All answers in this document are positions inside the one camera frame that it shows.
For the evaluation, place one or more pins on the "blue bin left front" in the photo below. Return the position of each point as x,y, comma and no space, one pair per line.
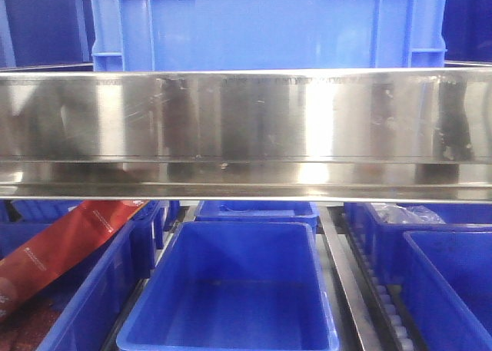
78,310

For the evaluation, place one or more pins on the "stainless steel shelf beam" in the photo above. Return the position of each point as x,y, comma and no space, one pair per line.
404,134

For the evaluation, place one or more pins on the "blue bin centre back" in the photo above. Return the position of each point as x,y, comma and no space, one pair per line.
259,210

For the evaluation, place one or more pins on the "blue bin left back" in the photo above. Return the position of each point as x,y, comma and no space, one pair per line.
22,219

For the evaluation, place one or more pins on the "large blue crate upper shelf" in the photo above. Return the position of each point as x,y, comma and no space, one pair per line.
218,35

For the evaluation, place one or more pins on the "blue bin right back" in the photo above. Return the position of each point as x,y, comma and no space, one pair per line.
384,244

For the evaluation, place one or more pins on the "blue bin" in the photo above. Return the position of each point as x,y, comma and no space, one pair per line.
78,310
234,286
22,219
259,210
447,288
384,244

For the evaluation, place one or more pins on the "roller track rail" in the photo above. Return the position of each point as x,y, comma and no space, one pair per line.
394,326

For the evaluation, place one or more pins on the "clear plastic wrap in bin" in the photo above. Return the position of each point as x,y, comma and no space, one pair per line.
394,214

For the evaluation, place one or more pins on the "blue bin centre front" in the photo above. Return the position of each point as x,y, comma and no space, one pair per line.
234,286

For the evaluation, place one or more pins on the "red packaging bag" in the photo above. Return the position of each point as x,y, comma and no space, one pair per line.
59,247

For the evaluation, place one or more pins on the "blue bin right front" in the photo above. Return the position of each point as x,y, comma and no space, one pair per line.
447,288

